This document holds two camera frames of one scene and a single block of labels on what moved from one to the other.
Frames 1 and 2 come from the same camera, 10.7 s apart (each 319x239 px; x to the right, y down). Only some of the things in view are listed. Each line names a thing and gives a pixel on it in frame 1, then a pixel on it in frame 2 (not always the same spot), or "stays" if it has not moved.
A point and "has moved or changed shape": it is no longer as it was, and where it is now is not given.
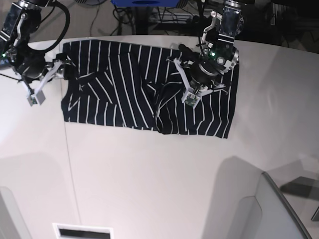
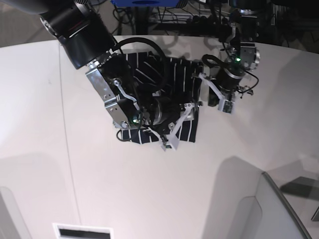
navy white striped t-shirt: x=136 y=85 has moved or changed shape
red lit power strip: x=175 y=17 stays
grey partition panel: x=244 y=204 stays
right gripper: x=199 y=78 to x=224 y=89
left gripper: x=35 y=72 to x=168 y=115
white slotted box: x=65 y=231 stays
